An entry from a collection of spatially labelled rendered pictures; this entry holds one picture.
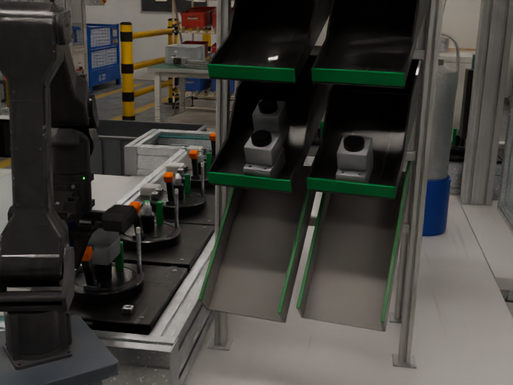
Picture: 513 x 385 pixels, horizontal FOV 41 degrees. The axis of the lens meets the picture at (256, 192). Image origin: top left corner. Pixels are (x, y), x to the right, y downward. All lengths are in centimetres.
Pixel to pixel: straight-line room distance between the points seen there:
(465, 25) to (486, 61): 941
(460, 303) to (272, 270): 54
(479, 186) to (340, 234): 115
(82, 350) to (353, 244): 48
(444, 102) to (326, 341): 79
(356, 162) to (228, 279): 29
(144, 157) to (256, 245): 132
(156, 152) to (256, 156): 139
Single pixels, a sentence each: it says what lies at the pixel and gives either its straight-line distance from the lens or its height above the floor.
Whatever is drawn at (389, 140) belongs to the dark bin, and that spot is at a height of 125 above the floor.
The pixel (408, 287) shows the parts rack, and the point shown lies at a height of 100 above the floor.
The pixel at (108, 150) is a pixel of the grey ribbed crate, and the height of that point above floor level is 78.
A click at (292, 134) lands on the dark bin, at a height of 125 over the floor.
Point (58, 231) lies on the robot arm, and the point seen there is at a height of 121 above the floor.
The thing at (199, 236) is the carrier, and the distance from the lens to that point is 148.
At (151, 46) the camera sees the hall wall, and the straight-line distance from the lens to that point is 1239.
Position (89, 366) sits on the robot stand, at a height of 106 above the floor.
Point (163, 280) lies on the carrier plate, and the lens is 126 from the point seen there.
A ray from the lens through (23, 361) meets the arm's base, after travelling 84.
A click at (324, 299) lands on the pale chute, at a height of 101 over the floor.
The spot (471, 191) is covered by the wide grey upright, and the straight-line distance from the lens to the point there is 224.
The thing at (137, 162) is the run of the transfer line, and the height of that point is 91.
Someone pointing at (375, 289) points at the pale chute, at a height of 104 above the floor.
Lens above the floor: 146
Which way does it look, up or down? 16 degrees down
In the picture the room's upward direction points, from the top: 1 degrees clockwise
